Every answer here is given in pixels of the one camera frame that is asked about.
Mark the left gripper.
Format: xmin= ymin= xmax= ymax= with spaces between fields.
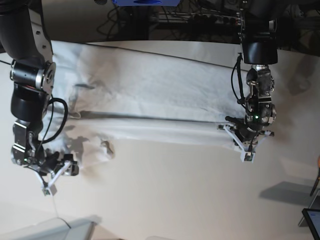
xmin=217 ymin=116 xmax=275 ymax=155

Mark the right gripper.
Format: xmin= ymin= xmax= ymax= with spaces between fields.
xmin=25 ymin=151 xmax=78 ymax=188

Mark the white T-shirt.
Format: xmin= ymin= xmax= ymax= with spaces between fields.
xmin=49 ymin=41 xmax=245 ymax=166

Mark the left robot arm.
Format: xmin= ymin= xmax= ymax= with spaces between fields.
xmin=56 ymin=10 xmax=278 ymax=162

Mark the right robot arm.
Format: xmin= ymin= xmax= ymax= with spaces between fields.
xmin=0 ymin=0 xmax=79 ymax=195

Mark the grey monitor stand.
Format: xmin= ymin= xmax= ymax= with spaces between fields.
xmin=297 ymin=189 xmax=320 ymax=227

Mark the computer monitor screen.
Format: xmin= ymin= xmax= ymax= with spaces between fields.
xmin=302 ymin=208 xmax=320 ymax=240

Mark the black power strip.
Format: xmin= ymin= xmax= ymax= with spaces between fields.
xmin=150 ymin=12 xmax=239 ymax=26

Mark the blue box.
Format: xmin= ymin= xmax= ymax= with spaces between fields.
xmin=112 ymin=0 xmax=180 ymax=7

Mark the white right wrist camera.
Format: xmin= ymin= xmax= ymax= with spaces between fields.
xmin=42 ymin=184 xmax=57 ymax=197

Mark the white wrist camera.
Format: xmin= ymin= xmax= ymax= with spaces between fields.
xmin=42 ymin=184 xmax=57 ymax=197
xmin=240 ymin=151 xmax=256 ymax=163

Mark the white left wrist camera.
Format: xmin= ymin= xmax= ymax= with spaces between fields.
xmin=240 ymin=151 xmax=256 ymax=163

